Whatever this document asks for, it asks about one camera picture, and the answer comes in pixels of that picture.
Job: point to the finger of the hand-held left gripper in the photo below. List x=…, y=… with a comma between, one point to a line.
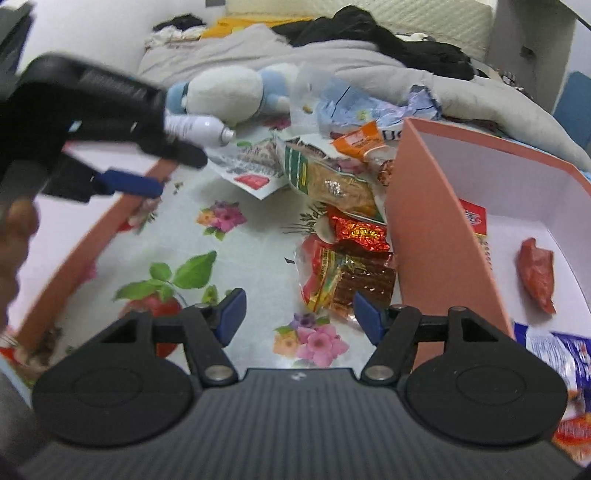
x=184, y=153
x=131, y=183

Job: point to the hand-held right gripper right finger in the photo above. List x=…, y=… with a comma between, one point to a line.
x=367, y=314

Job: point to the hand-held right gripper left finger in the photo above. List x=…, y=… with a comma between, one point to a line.
x=233, y=314

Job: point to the clear packet of brown cake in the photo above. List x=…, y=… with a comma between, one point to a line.
x=344, y=279

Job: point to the pink cardboard box lid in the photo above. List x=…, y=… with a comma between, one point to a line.
x=92, y=244

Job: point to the pink cardboard box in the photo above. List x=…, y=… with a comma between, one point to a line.
x=429, y=221

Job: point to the red and white snack packet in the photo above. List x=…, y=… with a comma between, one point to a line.
x=478, y=228

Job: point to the dark red snack packet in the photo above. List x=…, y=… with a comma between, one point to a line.
x=538, y=272

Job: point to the blue snack packet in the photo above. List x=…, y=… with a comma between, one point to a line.
x=556, y=355

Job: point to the orange red snack packet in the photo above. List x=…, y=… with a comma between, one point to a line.
x=575, y=431

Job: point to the person's left hand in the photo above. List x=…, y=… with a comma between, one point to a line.
x=16, y=230

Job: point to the white spray bottle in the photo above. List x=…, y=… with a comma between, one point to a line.
x=203, y=128

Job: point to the floral printed sheet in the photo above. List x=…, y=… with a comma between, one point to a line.
x=249, y=258

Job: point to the white barcode snack packet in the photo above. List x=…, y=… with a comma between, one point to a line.
x=244, y=168

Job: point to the white and blue plush toy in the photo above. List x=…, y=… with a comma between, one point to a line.
x=226, y=92

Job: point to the shiny red snack packet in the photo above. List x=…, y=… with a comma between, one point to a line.
x=360, y=230

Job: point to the white crumpled clothes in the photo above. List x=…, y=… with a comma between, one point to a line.
x=173, y=38

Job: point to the clear plastic bag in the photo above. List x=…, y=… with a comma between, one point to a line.
x=307, y=97

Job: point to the green striped bread packet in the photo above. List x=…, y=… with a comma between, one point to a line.
x=332, y=182

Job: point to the grey blanket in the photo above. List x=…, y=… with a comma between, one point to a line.
x=277, y=50

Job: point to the yellow pillow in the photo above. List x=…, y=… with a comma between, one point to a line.
x=249, y=25

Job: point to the crumpled blue white plastic bag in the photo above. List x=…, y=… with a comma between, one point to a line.
x=369, y=108

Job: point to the black clothing pile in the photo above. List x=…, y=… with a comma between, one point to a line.
x=369, y=37

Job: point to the small grey white plush toy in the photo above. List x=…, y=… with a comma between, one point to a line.
x=415, y=37

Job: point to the clutter on nightstand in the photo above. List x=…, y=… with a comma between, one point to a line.
x=508, y=78

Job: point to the cream quilted headboard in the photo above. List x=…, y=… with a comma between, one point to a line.
x=434, y=23

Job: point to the blue chair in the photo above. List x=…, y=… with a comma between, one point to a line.
x=575, y=104

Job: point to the white cabinet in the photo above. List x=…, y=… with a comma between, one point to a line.
x=531, y=32

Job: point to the dark wall switch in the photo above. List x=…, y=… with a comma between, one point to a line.
x=215, y=2

